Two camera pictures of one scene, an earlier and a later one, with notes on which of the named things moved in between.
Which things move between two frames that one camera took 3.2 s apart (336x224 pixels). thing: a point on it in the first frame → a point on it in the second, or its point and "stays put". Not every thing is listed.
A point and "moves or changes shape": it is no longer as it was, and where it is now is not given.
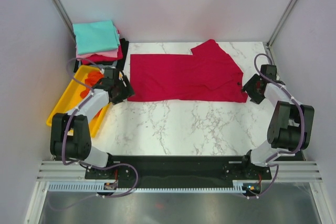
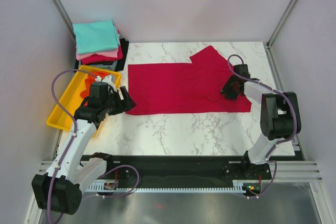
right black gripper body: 251,89 → 231,88
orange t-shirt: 93,77 stays put
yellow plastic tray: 70,98 stays put
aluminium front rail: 57,171 stays put
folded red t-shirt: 95,57 stays put
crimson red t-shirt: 208,74 moves or changes shape
